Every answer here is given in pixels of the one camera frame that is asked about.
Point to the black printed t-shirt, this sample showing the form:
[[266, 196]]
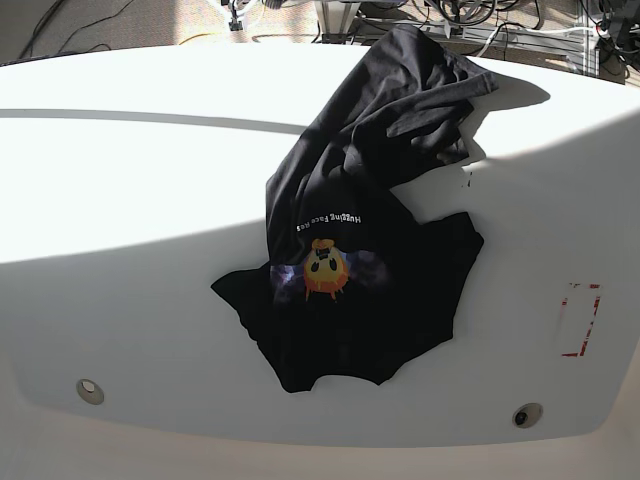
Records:
[[354, 285]]

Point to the red tape rectangle marking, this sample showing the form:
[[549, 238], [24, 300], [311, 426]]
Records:
[[578, 312]]

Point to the right table grommet hole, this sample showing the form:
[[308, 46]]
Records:
[[527, 415]]

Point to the table grommet hole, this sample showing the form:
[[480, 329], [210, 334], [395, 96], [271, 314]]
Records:
[[90, 392], [527, 415]]

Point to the left table grommet hole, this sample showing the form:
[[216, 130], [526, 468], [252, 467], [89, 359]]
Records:
[[90, 392]]

